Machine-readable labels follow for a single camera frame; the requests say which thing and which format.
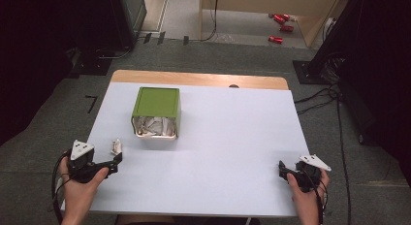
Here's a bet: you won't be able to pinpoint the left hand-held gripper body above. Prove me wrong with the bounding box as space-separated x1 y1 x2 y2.
66 139 101 184

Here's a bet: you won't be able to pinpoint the green square bin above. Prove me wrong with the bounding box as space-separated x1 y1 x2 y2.
130 86 181 141

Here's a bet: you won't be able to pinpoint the black cable by cabinet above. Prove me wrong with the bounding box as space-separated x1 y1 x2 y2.
95 45 134 61

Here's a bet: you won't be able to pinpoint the white paper ball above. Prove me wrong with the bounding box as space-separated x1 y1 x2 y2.
111 139 123 156

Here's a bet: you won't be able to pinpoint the white table cover sheet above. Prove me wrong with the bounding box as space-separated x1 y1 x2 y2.
61 81 311 218

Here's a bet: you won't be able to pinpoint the person's left hand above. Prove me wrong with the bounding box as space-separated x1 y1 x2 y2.
58 156 111 207

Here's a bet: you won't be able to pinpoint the heap of white paper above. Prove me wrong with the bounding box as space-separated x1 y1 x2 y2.
134 116 177 137

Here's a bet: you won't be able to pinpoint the long black floor cable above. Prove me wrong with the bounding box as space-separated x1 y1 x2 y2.
335 85 353 225

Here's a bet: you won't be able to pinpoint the person's right hand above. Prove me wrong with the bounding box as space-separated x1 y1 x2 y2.
286 169 331 209

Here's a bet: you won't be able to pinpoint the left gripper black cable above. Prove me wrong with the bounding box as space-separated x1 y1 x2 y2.
50 149 72 225

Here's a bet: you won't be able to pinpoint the dark cabinet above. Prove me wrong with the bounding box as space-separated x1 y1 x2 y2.
108 0 148 48

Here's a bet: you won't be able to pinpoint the tangled black floor cables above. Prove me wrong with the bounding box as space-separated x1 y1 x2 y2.
293 83 339 116

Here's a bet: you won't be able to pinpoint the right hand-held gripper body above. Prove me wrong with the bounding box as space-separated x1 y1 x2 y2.
294 154 332 193

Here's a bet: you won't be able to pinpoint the light wooden furniture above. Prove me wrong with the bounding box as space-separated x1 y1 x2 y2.
198 0 344 48

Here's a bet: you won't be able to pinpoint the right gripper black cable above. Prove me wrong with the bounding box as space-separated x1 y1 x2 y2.
313 182 328 225

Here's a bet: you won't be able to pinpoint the black hanging cable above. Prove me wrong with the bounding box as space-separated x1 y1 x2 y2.
190 0 220 44

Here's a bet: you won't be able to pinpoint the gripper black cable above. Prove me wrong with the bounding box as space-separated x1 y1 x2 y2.
313 182 328 225
50 149 72 225

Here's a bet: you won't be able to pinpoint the black stand base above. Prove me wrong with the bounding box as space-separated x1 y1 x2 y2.
292 59 328 86

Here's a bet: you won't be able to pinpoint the wooden table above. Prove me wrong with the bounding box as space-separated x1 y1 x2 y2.
111 69 290 91

